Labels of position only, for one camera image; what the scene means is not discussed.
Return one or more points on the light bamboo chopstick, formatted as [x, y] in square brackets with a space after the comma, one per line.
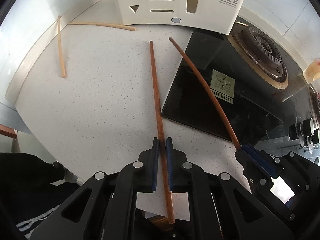
[102, 24]

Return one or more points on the tan bamboo chopstick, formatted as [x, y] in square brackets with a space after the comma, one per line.
[59, 44]

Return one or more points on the stove control knob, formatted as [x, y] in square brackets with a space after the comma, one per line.
[306, 132]

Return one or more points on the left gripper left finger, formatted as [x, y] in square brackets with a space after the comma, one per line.
[147, 174]

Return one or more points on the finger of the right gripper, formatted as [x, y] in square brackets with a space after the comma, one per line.
[259, 158]

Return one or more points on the reddish brown wooden chopstick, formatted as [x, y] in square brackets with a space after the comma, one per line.
[210, 94]

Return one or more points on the right stove burner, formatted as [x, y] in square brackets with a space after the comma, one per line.
[314, 102]

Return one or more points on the person's dark clothing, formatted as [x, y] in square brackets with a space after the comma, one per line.
[31, 189]

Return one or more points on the white utensil holder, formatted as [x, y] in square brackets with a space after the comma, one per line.
[213, 15]

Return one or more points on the black glass gas stove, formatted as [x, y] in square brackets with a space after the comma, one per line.
[259, 114]

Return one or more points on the left stove burner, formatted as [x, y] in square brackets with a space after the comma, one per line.
[260, 52]

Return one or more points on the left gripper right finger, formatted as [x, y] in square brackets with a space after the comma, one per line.
[177, 175]

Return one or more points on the plastic drink cup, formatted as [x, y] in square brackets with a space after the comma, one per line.
[312, 72]

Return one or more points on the stove burner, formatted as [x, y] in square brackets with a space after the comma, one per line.
[260, 52]
[314, 102]

